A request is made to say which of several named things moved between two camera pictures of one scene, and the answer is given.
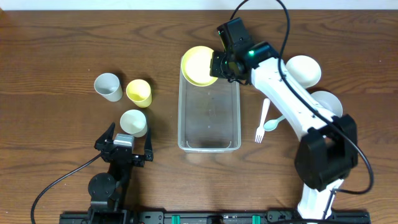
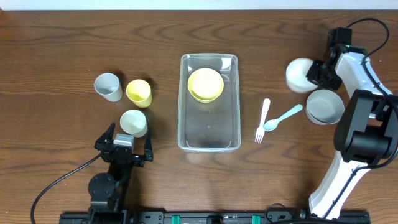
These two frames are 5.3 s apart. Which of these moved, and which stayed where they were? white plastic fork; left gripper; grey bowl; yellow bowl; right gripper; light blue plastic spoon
Moved: right gripper; yellow bowl
Stayed: white plastic fork; left gripper; grey bowl; light blue plastic spoon
